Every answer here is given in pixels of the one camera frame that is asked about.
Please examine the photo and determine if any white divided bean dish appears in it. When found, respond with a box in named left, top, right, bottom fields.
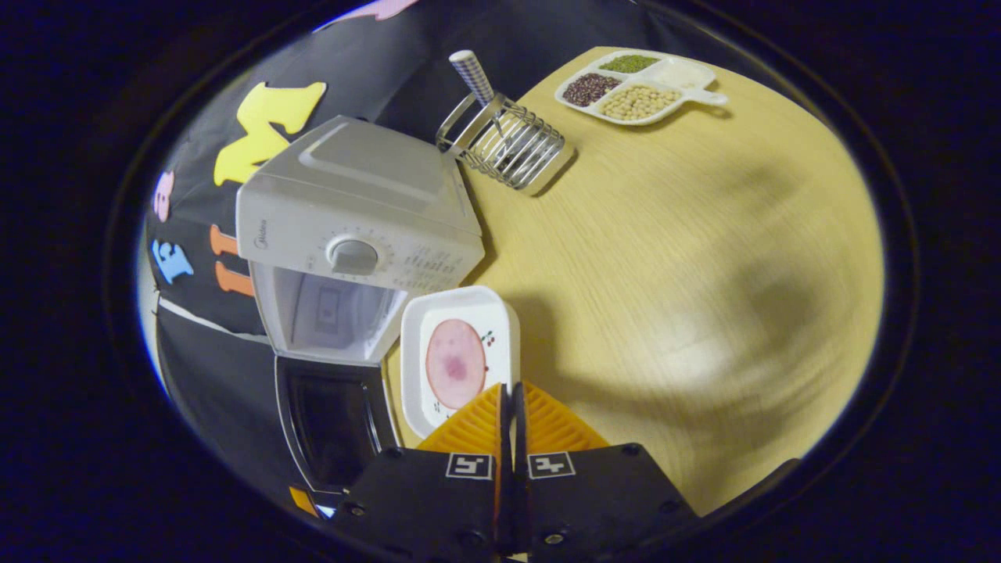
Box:
left=554, top=49, right=729, bottom=127

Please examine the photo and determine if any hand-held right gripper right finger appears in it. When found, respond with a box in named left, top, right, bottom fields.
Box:
left=512, top=381, right=701, bottom=559

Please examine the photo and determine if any spoon with checked handle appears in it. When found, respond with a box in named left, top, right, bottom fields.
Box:
left=449, top=50, right=509, bottom=138

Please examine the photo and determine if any metal wire rack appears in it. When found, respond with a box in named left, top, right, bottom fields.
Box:
left=436, top=92, right=578, bottom=197

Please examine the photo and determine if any pink ham slice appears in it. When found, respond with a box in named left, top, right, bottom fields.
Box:
left=425, top=318, right=488, bottom=411

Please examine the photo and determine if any white microwave oven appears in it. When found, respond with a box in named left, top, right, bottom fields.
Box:
left=236, top=116, right=486, bottom=496

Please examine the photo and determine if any white square plate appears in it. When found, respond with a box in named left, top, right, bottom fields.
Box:
left=400, top=285, right=522, bottom=439

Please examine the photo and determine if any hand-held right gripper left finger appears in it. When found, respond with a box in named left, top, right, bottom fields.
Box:
left=328, top=383, right=517, bottom=560

